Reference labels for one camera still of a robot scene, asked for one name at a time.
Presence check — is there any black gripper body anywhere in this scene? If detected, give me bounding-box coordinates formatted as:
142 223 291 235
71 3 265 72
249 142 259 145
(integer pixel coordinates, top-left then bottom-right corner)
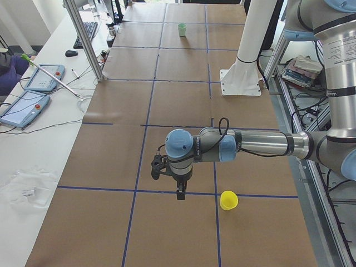
174 178 190 191

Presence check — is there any yellow plastic cup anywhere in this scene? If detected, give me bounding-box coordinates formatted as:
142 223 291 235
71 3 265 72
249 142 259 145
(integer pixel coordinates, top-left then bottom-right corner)
220 190 239 211

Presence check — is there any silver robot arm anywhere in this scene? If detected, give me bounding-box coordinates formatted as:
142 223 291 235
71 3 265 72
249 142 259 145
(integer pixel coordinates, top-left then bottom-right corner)
151 1 355 200

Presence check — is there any green plastic cup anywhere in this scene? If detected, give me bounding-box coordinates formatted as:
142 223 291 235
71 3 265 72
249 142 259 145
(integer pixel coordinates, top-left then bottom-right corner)
177 23 186 37

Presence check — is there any stack of books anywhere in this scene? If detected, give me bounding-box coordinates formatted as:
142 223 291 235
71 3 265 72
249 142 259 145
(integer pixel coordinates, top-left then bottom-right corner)
281 56 323 88

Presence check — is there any small metal cup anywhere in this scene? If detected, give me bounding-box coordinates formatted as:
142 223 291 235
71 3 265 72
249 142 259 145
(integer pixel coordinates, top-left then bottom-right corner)
108 27 116 37

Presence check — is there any brown paper table cover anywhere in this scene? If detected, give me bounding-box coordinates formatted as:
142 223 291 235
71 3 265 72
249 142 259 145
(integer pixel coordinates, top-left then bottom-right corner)
26 4 317 266

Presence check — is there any clear plastic bag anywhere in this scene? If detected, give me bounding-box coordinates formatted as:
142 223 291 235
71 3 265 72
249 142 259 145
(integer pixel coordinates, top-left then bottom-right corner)
1 169 60 214

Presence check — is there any metal reacher grabber stick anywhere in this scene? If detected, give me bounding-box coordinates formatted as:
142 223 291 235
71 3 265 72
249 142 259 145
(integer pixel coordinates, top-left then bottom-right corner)
21 53 85 101

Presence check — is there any black computer mouse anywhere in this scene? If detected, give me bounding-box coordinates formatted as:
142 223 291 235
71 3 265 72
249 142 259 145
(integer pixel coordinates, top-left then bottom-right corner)
65 50 78 57

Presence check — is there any near blue teach pendant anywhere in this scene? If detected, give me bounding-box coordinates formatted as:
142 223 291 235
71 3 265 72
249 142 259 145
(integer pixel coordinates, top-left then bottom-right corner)
1 90 51 128

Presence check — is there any blue teach pendant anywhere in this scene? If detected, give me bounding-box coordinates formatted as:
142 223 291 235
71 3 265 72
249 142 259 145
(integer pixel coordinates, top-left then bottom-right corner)
24 64 65 92
1 90 51 128

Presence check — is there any far blue teach pendant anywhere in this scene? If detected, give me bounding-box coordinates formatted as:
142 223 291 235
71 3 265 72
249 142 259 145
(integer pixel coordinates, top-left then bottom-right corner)
24 64 65 92

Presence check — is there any black keyboard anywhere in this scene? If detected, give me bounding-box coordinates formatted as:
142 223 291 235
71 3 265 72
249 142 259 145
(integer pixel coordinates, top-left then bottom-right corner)
73 22 98 49

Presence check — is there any person in dark clothes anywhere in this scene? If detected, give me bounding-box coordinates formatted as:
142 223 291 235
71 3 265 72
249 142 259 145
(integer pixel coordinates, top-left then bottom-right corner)
1 48 29 97

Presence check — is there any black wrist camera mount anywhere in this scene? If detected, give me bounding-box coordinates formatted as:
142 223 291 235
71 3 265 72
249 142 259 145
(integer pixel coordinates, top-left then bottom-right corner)
151 155 171 180

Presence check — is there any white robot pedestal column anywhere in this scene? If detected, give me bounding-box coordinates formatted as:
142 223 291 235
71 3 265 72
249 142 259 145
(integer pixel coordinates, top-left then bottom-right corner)
220 0 277 96

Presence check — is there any aluminium frame post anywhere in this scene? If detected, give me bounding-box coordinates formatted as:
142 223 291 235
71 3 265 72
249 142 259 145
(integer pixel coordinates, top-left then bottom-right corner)
63 0 103 82

